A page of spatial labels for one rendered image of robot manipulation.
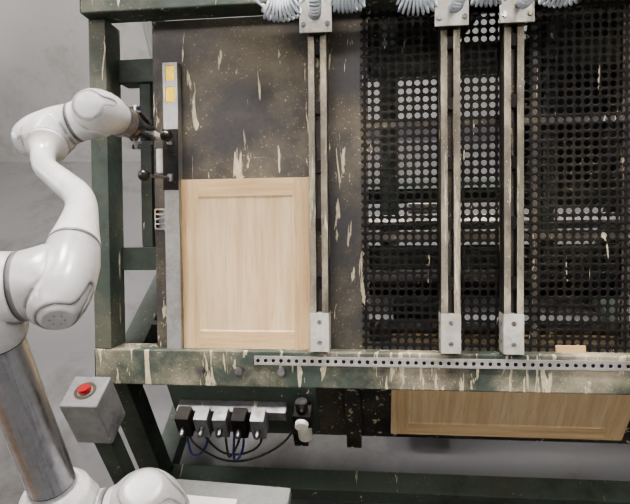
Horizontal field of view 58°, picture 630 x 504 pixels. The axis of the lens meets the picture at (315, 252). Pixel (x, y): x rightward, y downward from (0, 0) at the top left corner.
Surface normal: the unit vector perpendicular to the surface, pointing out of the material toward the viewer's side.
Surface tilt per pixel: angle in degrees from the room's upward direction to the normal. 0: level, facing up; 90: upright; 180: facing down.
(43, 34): 90
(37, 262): 17
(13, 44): 90
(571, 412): 90
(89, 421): 90
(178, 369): 56
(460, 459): 0
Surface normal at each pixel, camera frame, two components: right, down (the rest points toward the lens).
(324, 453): -0.07, -0.81
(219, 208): -0.11, 0.03
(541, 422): -0.09, 0.59
